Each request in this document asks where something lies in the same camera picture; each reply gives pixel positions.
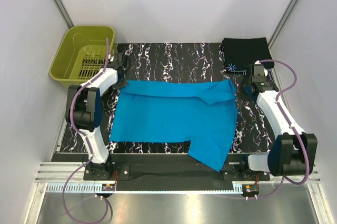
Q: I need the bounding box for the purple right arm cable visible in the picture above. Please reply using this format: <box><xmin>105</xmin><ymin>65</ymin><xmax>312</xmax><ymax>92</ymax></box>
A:
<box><xmin>259</xmin><ymin>59</ymin><xmax>310</xmax><ymax>198</ymax></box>

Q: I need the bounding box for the olive green plastic basket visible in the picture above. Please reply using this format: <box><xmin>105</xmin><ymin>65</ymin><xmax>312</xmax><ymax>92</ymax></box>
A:
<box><xmin>49</xmin><ymin>25</ymin><xmax>117</xmax><ymax>89</ymax></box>

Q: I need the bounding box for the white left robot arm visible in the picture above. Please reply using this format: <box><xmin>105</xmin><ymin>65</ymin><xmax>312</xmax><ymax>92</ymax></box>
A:
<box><xmin>65</xmin><ymin>53</ymin><xmax>129</xmax><ymax>180</ymax></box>

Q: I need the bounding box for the folded black t shirt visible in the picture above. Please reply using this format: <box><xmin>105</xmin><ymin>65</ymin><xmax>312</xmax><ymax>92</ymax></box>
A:
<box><xmin>222</xmin><ymin>37</ymin><xmax>272</xmax><ymax>72</ymax></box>

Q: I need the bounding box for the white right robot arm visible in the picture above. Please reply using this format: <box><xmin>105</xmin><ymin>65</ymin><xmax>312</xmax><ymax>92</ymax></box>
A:
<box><xmin>239</xmin><ymin>61</ymin><xmax>318</xmax><ymax>186</ymax></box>

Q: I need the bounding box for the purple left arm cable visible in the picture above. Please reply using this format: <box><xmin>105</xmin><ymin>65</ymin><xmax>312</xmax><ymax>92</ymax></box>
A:
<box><xmin>62</xmin><ymin>38</ymin><xmax>114</xmax><ymax>223</ymax></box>

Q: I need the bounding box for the aluminium frame rail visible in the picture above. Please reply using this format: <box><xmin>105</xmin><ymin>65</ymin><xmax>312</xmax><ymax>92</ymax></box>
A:
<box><xmin>34</xmin><ymin>162</ymin><xmax>322</xmax><ymax>184</ymax></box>

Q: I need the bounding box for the white slotted cable duct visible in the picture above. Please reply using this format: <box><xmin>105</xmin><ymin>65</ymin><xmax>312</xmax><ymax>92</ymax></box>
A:
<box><xmin>46</xmin><ymin>182</ymin><xmax>243</xmax><ymax>195</ymax></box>

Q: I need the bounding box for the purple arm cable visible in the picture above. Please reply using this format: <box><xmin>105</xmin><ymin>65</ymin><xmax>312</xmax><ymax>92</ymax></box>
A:
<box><xmin>259</xmin><ymin>59</ymin><xmax>310</xmax><ymax>198</ymax></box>
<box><xmin>62</xmin><ymin>38</ymin><xmax>114</xmax><ymax>223</ymax></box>

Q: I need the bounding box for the bright blue t shirt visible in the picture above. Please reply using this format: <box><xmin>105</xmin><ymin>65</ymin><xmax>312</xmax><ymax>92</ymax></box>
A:
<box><xmin>110</xmin><ymin>80</ymin><xmax>238</xmax><ymax>172</ymax></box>

